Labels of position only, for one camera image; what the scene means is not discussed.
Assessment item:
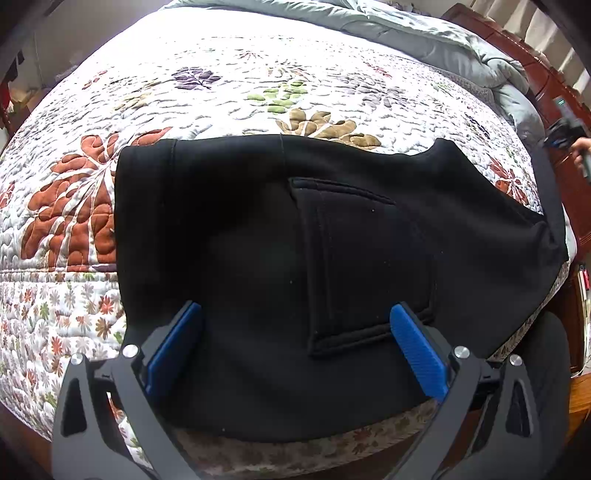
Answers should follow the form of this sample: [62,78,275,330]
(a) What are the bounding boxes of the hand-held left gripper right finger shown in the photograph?
[389,301,544,480]

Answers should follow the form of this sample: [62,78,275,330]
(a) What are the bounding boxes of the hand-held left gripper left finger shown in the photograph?
[52,301,204,480]

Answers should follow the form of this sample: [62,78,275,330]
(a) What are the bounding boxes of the black pants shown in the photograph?
[113,134,570,432]

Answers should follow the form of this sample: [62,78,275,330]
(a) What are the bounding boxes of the person's right hand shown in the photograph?
[573,137,591,171]

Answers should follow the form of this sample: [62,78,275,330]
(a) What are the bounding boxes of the red-brown wooden headboard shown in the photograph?
[442,2,591,333]

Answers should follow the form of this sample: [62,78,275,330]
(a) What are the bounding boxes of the beige curtain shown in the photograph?
[480,0,591,95]

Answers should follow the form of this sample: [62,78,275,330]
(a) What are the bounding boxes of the stack of books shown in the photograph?
[575,262,591,305]

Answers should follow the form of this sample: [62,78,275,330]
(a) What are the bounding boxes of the wooden shelf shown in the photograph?
[564,258,591,446]

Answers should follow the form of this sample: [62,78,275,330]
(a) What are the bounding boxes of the grey duvet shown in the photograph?
[161,0,549,139]

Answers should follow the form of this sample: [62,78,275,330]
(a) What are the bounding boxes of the floral quilted bedspread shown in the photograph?
[0,31,574,468]

